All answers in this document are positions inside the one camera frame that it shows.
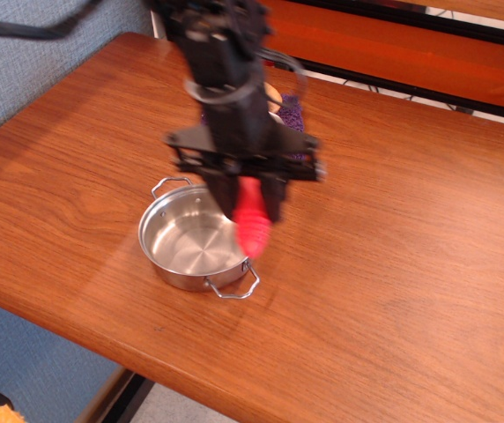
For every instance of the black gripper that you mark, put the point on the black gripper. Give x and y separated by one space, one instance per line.
195 153

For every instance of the red handled metal spoon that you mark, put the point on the red handled metal spoon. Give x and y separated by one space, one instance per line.
253 226

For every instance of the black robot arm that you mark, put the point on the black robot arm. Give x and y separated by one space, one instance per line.
220 41

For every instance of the stainless steel pot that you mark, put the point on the stainless steel pot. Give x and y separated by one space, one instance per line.
192 243

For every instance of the purple folded towel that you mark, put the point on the purple folded towel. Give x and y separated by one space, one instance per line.
291 116

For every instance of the plastic chicken drumstick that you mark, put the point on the plastic chicken drumstick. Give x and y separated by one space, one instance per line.
274 98

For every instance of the orange object at corner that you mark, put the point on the orange object at corner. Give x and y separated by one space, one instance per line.
7 415

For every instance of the orange panel black frame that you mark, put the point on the orange panel black frame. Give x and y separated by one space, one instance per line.
391 44

